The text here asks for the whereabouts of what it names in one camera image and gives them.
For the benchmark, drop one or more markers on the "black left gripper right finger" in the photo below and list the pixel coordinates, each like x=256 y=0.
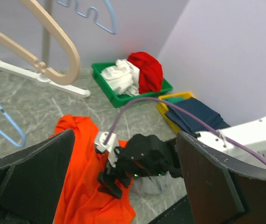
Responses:
x=220 y=188

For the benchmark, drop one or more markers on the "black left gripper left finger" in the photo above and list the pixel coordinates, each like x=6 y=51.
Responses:
x=31 y=180

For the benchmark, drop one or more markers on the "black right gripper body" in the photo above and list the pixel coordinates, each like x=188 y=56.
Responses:
x=118 y=172

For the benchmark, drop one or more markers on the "grey adidas t shirt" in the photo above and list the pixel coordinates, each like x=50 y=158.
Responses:
x=150 y=185

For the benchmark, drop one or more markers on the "orange t shirt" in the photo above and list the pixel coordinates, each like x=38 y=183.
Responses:
x=80 y=201

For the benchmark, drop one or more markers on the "white t shirt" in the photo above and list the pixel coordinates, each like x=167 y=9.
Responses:
x=122 y=78

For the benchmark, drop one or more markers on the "red t shirt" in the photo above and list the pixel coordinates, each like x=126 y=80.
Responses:
x=150 y=72

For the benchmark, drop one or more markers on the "wooden hanger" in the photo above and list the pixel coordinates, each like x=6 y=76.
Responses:
x=20 y=25

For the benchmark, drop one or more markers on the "light blue wire hanger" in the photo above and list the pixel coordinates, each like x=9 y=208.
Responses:
x=93 y=11

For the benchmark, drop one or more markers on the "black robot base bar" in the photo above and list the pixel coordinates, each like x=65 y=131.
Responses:
x=179 y=213

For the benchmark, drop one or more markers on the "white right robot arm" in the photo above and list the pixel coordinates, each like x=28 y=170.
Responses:
x=146 y=156

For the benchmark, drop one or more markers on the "green plastic bin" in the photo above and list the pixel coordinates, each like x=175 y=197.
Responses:
x=121 y=100

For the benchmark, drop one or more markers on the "yellow plastic bin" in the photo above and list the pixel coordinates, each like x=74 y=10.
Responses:
x=162 y=107

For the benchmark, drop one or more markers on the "green garment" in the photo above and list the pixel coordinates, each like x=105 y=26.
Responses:
x=174 y=100

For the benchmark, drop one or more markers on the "blue denim jeans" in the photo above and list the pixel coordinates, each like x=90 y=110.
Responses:
x=199 y=110

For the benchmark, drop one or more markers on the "silver clothes rack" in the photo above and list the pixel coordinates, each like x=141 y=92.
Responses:
x=46 y=76

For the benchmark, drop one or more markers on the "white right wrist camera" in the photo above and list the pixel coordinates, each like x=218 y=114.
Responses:
x=102 y=147

